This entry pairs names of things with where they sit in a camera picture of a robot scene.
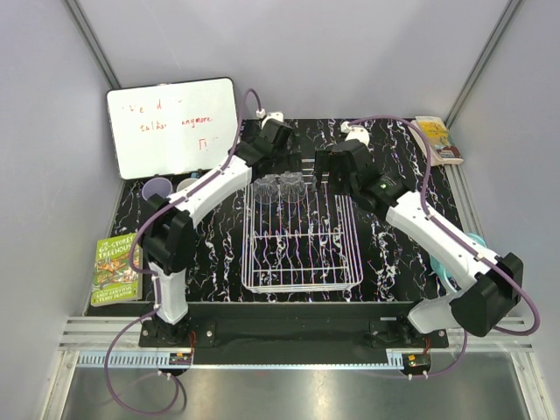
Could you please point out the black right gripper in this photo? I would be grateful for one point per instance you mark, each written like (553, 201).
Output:
(325, 163)

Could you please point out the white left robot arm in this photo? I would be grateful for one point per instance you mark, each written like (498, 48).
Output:
(168, 236)

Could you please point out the teal floral ceramic mug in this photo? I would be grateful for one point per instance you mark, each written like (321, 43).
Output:
(185, 183)

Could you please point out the aluminium front rail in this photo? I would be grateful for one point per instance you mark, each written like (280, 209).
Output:
(108, 342)

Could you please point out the green treehouse book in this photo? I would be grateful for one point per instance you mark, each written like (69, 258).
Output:
(114, 281)

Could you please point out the white wire dish rack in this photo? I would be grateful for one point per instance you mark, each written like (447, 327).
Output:
(309, 246)

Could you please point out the clear glass cup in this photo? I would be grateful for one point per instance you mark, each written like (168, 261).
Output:
(292, 187)
(266, 189)

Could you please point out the yellow paperback book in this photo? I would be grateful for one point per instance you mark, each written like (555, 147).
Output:
(442, 150)

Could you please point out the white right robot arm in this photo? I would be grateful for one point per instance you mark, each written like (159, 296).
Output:
(489, 284)

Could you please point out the white dry-erase board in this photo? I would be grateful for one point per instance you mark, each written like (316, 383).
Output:
(169, 129)

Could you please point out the lavender plastic cup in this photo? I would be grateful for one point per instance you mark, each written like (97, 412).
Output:
(157, 190)

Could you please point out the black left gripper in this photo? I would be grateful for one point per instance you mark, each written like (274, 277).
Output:
(291, 162)

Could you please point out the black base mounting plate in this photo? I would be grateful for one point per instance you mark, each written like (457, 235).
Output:
(280, 321)

